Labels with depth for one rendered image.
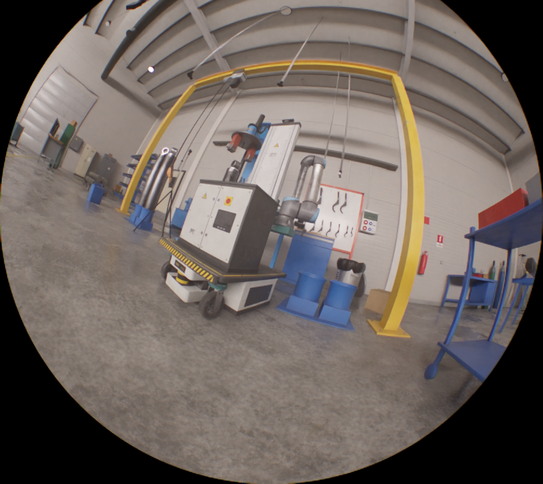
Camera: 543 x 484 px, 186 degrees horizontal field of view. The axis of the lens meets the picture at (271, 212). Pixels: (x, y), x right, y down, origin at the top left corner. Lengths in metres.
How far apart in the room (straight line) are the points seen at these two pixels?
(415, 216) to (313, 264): 1.77
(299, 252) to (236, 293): 1.99
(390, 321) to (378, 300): 0.81
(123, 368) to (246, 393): 0.42
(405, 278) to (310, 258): 1.67
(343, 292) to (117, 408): 1.59
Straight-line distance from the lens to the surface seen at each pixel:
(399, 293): 1.82
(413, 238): 1.87
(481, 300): 6.13
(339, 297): 1.59
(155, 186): 3.30
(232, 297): 1.07
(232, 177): 2.65
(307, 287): 1.56
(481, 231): 1.09
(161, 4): 7.00
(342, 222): 4.14
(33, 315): 0.84
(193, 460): 0.56
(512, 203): 1.12
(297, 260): 2.88
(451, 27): 7.70
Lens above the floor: 0.55
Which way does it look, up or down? 10 degrees up
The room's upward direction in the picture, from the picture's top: 18 degrees clockwise
